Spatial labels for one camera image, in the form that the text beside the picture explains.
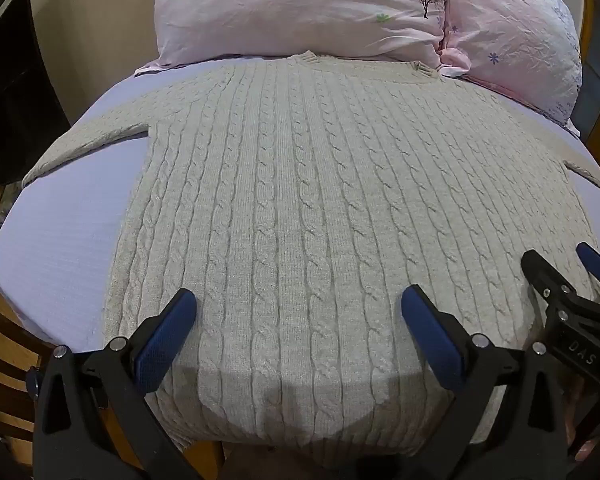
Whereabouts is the pink floral pillow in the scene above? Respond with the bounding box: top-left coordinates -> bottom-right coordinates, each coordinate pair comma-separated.
134,0 -> 453,77
437,0 -> 583,137

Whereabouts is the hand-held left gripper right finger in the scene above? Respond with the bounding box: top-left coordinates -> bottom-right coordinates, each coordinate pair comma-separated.
400,284 -> 576,480

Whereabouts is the dark cabinet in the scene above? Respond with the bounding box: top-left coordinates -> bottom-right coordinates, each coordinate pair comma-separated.
0,0 -> 72,187

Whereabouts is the wooden slatted frame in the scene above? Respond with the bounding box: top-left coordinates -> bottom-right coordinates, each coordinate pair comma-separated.
0,170 -> 126,480

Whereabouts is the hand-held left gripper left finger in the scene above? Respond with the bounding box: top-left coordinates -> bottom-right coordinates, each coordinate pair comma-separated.
31,287 -> 198,480

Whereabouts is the lavender bed sheet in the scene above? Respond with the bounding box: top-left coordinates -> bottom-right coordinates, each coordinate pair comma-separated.
0,55 -> 600,356

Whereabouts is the beige cable-knit sweater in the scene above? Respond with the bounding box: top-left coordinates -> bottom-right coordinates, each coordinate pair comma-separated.
22,51 -> 600,462

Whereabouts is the person's right hand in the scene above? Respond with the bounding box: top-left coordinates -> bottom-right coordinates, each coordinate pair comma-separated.
566,379 -> 600,467

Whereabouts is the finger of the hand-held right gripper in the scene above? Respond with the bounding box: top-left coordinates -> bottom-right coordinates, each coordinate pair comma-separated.
521,249 -> 577,307
576,241 -> 600,287

